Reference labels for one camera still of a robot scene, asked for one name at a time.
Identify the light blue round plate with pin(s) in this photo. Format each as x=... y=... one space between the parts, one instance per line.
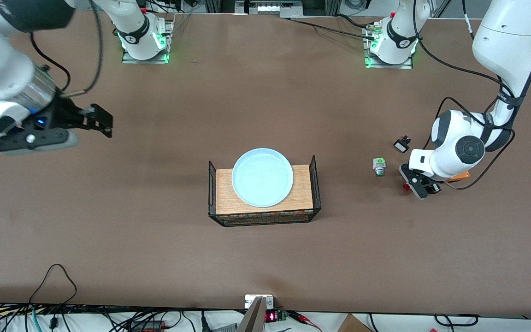
x=261 y=177

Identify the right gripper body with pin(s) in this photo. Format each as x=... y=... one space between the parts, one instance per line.
x=64 y=113

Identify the brown cardboard piece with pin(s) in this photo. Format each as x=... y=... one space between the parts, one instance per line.
x=353 y=324

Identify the black white rocker switch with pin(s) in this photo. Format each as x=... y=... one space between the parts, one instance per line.
x=401 y=146

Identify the green push button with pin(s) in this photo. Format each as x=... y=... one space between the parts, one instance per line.
x=379 y=164

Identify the silver camera mount bracket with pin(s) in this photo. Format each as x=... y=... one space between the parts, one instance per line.
x=258 y=302

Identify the metal frame with light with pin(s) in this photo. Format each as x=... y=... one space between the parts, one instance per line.
x=268 y=8

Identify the black power strip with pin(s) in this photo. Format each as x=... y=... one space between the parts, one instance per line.
x=148 y=326

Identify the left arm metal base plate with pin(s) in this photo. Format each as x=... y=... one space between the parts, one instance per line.
x=404 y=66

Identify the red digit display module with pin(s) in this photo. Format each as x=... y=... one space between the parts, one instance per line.
x=272 y=316

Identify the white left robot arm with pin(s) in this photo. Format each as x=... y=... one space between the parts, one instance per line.
x=505 y=37

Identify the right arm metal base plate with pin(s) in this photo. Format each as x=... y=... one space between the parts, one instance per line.
x=132 y=60

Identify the orange black button box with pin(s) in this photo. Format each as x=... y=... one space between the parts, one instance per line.
x=461 y=175

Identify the wooden board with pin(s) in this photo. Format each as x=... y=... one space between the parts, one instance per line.
x=226 y=198

